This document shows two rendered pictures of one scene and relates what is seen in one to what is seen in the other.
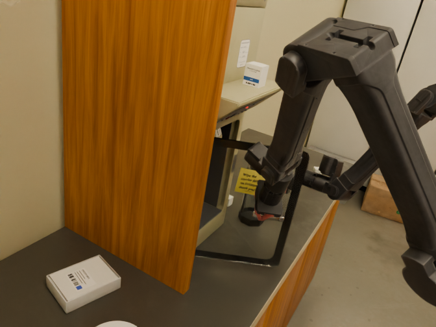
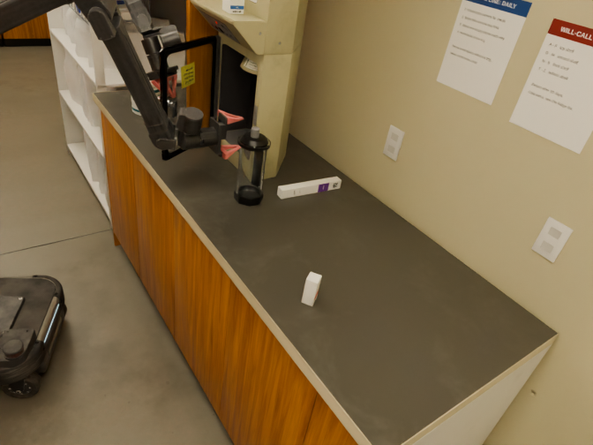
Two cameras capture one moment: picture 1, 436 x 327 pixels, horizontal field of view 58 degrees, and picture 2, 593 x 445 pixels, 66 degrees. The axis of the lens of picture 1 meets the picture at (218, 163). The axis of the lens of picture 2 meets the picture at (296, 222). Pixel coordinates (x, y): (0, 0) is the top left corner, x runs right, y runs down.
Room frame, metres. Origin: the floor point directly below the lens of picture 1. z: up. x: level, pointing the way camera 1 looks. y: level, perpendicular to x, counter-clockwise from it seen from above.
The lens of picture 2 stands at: (2.02, -1.34, 1.81)
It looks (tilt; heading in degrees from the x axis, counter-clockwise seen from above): 34 degrees down; 114
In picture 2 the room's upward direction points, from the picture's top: 10 degrees clockwise
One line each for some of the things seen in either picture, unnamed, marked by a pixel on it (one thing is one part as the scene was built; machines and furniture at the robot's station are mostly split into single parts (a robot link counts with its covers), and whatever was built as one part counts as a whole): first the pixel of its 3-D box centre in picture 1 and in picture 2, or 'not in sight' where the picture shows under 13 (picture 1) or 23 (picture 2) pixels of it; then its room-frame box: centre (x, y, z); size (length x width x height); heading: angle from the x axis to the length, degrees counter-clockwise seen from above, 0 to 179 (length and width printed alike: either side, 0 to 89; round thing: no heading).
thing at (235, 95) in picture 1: (243, 104); (225, 25); (1.08, -0.04, 1.46); 0.32 x 0.12 x 0.10; 154
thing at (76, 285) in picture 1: (84, 281); not in sight; (0.81, 0.31, 0.96); 0.16 x 0.12 x 0.04; 139
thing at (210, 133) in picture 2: (305, 177); (207, 137); (1.23, -0.31, 1.20); 0.07 x 0.07 x 0.10; 64
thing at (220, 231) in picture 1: (241, 206); (189, 98); (0.97, -0.09, 1.19); 0.30 x 0.01 x 0.40; 93
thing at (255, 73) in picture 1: (255, 74); (233, 1); (1.12, -0.06, 1.54); 0.05 x 0.05 x 0.06; 64
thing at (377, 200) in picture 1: (387, 197); not in sight; (3.34, -1.65, 0.14); 0.41 x 0.33 x 0.29; 71
